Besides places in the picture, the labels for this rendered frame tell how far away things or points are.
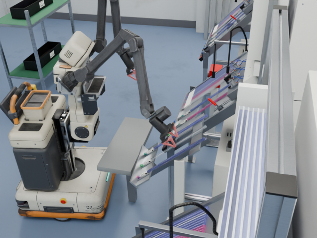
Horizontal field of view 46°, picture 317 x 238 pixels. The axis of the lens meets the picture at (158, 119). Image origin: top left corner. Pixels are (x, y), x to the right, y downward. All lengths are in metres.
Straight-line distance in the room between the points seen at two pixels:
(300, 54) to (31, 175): 1.93
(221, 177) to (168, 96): 2.00
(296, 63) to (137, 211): 1.68
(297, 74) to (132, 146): 1.22
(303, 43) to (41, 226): 2.23
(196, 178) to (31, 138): 1.45
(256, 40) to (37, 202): 1.92
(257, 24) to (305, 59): 0.31
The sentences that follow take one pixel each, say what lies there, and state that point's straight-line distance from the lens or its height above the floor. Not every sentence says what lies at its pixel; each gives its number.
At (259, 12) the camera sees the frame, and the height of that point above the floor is 1.64.
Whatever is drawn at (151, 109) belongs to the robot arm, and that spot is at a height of 1.12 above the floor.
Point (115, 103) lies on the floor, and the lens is 4.30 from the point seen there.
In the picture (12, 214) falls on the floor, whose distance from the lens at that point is 3.25.
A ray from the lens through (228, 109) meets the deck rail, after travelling 2.21.
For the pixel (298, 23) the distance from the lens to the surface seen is 1.98.
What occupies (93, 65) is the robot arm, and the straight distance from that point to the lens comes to 2.18.
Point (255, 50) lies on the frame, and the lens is 2.01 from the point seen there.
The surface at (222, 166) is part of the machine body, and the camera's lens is 2.48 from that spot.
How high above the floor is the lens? 2.26
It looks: 35 degrees down
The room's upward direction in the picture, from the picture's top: 2 degrees counter-clockwise
